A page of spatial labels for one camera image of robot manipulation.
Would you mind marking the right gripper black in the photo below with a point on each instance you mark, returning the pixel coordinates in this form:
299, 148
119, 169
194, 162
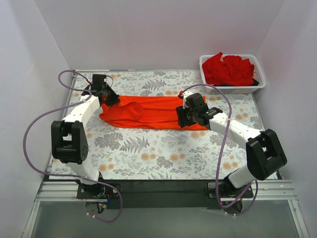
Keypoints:
182, 116

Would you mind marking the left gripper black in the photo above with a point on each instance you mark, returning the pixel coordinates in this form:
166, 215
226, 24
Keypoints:
110, 98

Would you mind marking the orange t shirt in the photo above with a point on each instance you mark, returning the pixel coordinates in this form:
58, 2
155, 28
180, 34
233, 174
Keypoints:
157, 112

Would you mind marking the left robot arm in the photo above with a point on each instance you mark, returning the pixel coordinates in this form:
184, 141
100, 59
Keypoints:
69, 140

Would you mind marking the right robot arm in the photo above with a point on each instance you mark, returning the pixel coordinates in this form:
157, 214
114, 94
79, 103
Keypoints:
264, 152

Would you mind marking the red shirts pile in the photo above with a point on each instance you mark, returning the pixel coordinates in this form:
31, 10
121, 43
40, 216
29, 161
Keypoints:
228, 70

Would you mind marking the floral table mat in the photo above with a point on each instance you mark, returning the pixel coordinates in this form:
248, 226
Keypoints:
122, 153

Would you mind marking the black garment in basket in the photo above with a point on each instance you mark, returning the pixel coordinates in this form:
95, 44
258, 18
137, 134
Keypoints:
254, 83

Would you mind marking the white plastic basket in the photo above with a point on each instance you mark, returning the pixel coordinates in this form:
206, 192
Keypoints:
258, 76

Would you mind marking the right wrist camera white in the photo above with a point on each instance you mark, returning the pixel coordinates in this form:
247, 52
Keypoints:
184, 96

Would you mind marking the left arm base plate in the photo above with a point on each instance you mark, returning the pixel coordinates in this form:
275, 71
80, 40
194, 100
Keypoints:
95, 191

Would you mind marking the aluminium frame rail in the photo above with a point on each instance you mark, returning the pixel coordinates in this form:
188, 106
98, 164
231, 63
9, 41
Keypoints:
272, 189

